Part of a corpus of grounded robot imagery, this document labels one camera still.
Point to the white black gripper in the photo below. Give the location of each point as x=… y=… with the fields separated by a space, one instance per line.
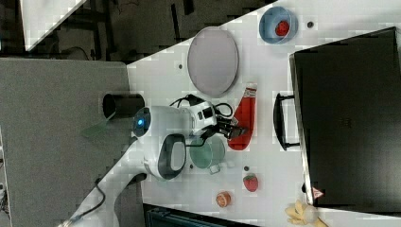
x=204 y=116

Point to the green slotted spatula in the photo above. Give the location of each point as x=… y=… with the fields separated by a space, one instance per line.
x=96 y=128

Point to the lilac round plate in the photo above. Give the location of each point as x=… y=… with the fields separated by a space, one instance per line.
x=212 y=61

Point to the blue bowl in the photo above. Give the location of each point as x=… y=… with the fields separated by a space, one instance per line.
x=269 y=21

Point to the orange half slice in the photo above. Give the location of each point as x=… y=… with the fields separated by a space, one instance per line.
x=223 y=199

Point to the strawberry in blue bowl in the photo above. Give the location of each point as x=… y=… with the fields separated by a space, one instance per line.
x=282 y=28

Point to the green mug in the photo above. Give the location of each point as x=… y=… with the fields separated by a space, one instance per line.
x=207 y=154

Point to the red ketchup bottle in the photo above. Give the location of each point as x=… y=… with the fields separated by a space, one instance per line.
x=244 y=118

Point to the peeled banana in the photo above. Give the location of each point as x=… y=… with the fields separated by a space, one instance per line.
x=303 y=214

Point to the silver black toaster oven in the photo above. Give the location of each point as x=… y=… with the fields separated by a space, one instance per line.
x=347 y=97

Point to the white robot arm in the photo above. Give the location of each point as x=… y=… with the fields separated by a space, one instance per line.
x=162 y=136

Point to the red strawberry on table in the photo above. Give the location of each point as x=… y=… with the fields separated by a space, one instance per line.
x=250 y=182

